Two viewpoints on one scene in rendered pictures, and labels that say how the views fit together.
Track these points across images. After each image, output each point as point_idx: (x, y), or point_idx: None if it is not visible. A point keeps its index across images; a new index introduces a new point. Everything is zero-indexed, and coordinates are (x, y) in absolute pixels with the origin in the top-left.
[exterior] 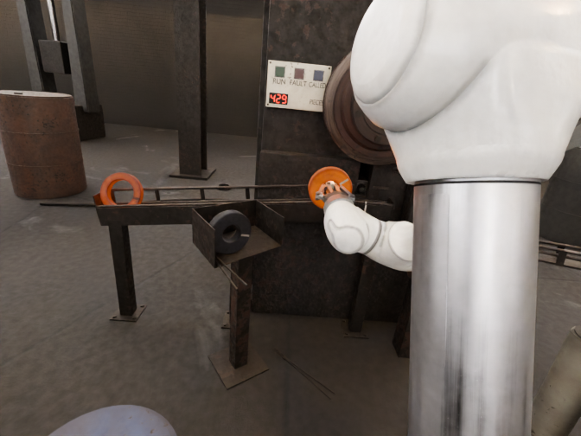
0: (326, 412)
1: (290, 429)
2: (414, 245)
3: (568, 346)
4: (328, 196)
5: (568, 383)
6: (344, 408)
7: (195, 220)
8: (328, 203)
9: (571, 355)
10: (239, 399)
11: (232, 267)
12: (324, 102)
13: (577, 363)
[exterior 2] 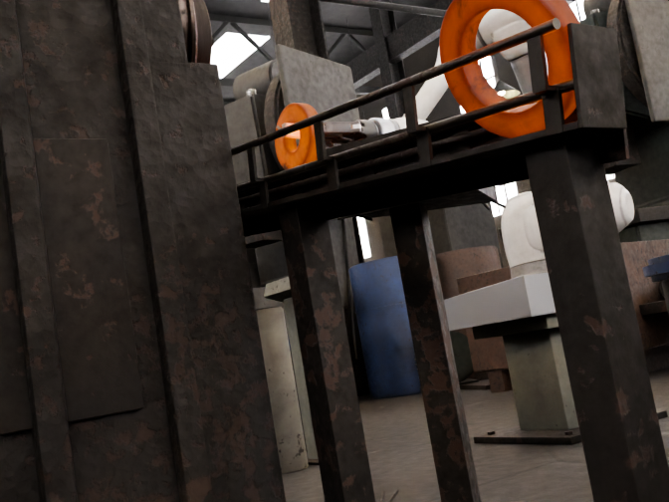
0: (421, 487)
1: (486, 481)
2: (547, 67)
3: (273, 323)
4: (368, 123)
5: (289, 355)
6: (396, 487)
7: None
8: (392, 122)
9: (279, 327)
10: (518, 498)
11: (429, 259)
12: (193, 5)
13: (284, 330)
